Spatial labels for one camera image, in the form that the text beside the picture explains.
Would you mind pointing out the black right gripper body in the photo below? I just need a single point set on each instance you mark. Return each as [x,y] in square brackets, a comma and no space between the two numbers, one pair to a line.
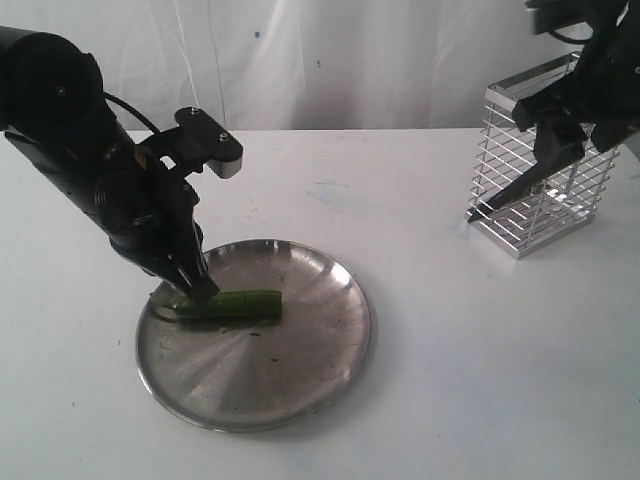
[602,90]

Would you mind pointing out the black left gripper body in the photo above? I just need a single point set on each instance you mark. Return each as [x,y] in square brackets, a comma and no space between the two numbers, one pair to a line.
[144,213]

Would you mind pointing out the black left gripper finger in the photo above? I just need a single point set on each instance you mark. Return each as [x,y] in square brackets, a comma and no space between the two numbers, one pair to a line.
[186,252]
[171,273]

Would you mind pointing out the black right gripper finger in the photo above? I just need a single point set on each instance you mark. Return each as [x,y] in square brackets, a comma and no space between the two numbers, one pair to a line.
[558,144]

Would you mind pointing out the black handled knife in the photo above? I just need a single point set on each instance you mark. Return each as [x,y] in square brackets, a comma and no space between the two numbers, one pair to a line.
[516,190]

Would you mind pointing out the green chili pepper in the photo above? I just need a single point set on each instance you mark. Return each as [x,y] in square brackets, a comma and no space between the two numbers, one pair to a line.
[232,305]

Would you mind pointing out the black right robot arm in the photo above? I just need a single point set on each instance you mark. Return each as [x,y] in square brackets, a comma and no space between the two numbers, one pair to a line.
[581,22]

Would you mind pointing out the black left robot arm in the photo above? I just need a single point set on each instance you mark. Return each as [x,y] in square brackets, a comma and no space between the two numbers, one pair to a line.
[54,111]

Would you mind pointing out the round steel plate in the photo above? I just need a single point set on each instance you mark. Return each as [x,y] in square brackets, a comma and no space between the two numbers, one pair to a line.
[250,375]

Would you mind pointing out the white backdrop curtain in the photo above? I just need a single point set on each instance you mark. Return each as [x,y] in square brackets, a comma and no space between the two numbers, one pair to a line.
[275,65]

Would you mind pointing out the wire metal utensil holder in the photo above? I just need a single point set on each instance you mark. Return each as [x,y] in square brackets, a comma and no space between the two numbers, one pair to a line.
[553,208]

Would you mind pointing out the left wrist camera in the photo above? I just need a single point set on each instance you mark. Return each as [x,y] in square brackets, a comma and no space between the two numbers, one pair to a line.
[202,141]

